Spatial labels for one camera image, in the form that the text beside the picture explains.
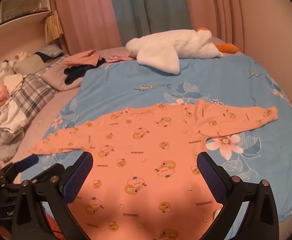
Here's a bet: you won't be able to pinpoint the folded pink clothes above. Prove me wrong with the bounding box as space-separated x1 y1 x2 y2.
63 49 106 68

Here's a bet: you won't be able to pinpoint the orange cartoon print shirt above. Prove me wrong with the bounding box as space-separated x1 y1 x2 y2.
27 99 279 240

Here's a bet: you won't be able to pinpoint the blue curtain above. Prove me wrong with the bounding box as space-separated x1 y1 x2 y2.
107 0 193 48

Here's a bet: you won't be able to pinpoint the plaid pillow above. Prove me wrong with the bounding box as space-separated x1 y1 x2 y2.
0 72 59 162

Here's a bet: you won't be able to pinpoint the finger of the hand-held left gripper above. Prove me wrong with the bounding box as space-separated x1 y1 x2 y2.
34 164 66 181
0 154 39 186

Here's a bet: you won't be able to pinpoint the white cloth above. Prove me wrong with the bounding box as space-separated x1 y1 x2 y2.
3 74 24 96

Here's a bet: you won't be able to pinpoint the blue floral blanket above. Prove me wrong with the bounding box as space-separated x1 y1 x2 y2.
39 54 292 223

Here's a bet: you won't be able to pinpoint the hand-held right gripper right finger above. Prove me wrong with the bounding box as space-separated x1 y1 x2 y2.
196 151 280 240

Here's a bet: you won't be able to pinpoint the pink curtain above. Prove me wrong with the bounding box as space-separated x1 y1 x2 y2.
181 0 244 53
48 0 123 55

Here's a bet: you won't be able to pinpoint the pink pillow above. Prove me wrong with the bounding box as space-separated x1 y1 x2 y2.
39 55 86 92

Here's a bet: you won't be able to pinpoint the dark navy clothes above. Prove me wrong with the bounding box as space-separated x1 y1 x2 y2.
64 64 106 85

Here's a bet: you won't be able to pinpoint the small pink garment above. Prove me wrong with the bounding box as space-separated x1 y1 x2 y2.
106 53 134 63

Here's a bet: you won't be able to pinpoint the pink bed sheet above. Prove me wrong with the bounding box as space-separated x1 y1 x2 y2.
0 87 81 175

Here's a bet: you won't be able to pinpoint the grey pillow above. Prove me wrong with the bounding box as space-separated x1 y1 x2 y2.
12 55 51 74

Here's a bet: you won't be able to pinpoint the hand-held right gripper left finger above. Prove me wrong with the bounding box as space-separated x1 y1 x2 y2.
11 151 94 240

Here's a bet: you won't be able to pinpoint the white goose plush toy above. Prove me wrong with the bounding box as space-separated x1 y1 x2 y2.
125 27 238 75

